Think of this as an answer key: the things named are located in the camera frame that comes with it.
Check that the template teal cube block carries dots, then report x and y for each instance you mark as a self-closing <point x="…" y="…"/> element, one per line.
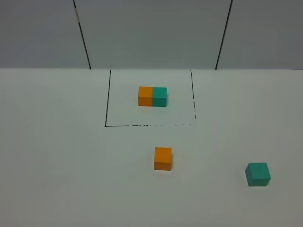
<point x="159" y="97"/>

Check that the template orange cube block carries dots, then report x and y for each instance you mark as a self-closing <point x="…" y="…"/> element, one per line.
<point x="145" y="96"/>

